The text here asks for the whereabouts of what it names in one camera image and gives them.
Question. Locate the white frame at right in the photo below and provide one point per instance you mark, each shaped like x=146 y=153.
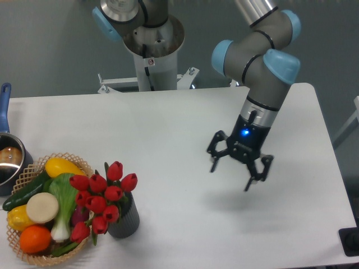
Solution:
x=347 y=128

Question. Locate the orange fruit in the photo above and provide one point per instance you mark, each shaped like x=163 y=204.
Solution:
x=34 y=239

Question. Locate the purple sweet potato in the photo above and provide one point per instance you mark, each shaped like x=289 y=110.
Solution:
x=80 y=214

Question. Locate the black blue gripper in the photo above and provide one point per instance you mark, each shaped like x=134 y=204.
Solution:
x=248 y=140

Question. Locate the dark green cucumber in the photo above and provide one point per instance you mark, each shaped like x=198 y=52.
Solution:
x=22 y=196

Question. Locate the red tulip bouquet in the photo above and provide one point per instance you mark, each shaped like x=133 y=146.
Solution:
x=104 y=197

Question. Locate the black box at edge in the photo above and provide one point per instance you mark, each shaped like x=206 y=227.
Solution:
x=349 y=241

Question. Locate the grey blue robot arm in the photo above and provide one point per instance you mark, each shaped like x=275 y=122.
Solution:
x=258 y=61

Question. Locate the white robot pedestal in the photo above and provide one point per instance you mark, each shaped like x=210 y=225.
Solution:
x=155 y=53

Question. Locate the green bok choy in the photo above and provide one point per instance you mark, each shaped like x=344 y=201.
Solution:
x=65 y=194

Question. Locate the dark grey ribbed vase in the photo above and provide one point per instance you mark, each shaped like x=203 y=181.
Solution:
x=128 y=222

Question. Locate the blue handled saucepan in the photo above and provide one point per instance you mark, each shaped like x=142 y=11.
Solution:
x=14 y=156

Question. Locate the green bean pods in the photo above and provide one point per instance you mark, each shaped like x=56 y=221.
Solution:
x=64 y=249

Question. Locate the yellow bell pepper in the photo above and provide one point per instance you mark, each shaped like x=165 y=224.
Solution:
x=18 y=219

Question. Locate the beige round disc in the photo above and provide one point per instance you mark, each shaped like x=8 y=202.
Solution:
x=42 y=208

